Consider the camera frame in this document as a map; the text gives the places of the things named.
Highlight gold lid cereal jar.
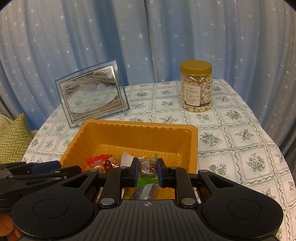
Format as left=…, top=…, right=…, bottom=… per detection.
left=180, top=60, right=213, bottom=113

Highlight red pillow snack packet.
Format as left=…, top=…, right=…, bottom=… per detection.
left=86, top=155, right=109, bottom=168

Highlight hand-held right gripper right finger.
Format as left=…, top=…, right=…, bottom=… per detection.
left=156, top=158, right=234, bottom=208

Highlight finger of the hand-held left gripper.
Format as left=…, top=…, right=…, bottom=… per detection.
left=0, top=166, right=82, bottom=193
left=0, top=161, right=62, bottom=175

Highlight green zigzag cushion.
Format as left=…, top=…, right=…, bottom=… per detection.
left=0, top=113, right=31, bottom=163

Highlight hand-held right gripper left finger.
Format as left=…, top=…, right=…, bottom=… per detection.
left=61, top=157, right=139, bottom=208

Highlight clear dark snack packet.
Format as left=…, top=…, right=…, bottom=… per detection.
left=128, top=184, right=160, bottom=200

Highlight orange plastic tray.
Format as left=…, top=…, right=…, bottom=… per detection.
left=59, top=119, right=199, bottom=202

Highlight blue star curtain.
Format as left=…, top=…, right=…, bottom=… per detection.
left=0, top=0, right=296, bottom=153

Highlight silver green snack packet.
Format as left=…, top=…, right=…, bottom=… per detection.
left=121, top=151, right=160, bottom=188

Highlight person's left hand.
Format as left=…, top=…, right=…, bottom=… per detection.
left=0, top=214, right=21, bottom=241

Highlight sand art picture frame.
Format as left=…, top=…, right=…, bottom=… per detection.
left=55, top=59, right=130, bottom=129

